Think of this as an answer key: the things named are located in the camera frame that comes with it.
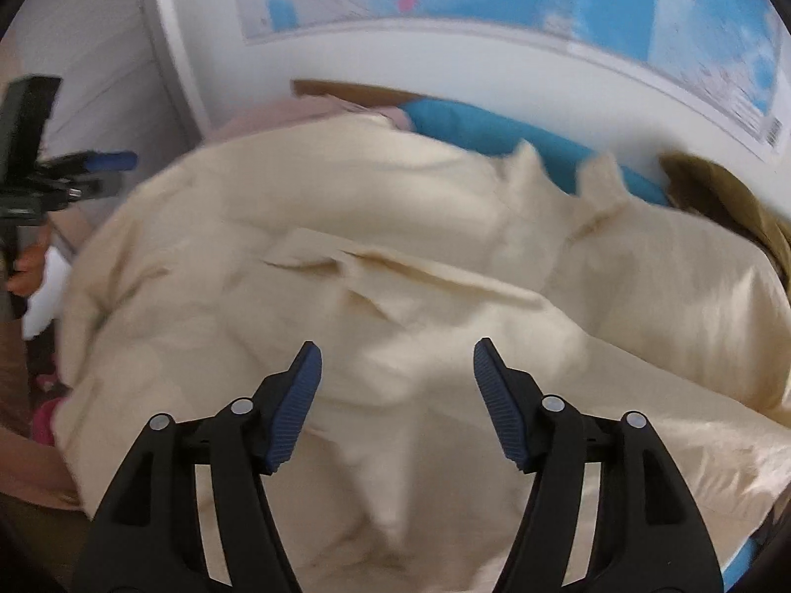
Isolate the tan cloth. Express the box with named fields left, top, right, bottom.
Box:
left=0, top=429, right=83, bottom=510

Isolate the white cloth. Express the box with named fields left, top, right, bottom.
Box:
left=23, top=246, right=74, bottom=339

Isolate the pink cloth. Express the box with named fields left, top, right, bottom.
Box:
left=210, top=97, right=409, bottom=144

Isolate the brown jacket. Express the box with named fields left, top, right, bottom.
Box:
left=658, top=151, right=791, bottom=297

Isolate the wooden headboard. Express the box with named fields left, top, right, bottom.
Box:
left=290, top=79, right=427, bottom=107

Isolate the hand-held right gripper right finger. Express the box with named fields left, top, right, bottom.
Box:
left=474, top=338, right=724, bottom=593

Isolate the pink object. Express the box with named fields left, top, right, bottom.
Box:
left=32, top=398, right=66, bottom=447

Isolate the blue bedsheet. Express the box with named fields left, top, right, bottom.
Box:
left=398, top=97, right=674, bottom=208

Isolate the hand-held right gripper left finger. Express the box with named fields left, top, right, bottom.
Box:
left=71, top=341, right=323, bottom=593

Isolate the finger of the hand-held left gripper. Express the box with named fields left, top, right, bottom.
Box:
left=38, top=171, right=121, bottom=206
left=38, top=149, right=138, bottom=175

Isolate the cream jacket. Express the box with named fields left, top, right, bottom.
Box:
left=52, top=114, right=791, bottom=593

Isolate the person's left hand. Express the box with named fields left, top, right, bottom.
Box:
left=12, top=227, right=49, bottom=298

